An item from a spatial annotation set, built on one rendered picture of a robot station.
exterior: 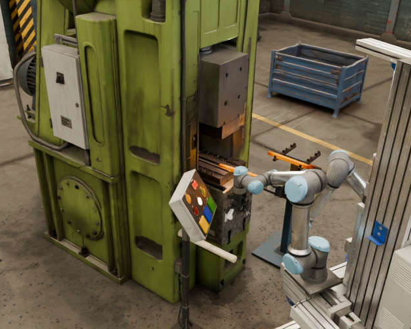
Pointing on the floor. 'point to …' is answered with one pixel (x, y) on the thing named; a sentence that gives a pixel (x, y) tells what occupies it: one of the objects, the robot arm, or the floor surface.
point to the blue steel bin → (318, 75)
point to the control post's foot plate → (187, 326)
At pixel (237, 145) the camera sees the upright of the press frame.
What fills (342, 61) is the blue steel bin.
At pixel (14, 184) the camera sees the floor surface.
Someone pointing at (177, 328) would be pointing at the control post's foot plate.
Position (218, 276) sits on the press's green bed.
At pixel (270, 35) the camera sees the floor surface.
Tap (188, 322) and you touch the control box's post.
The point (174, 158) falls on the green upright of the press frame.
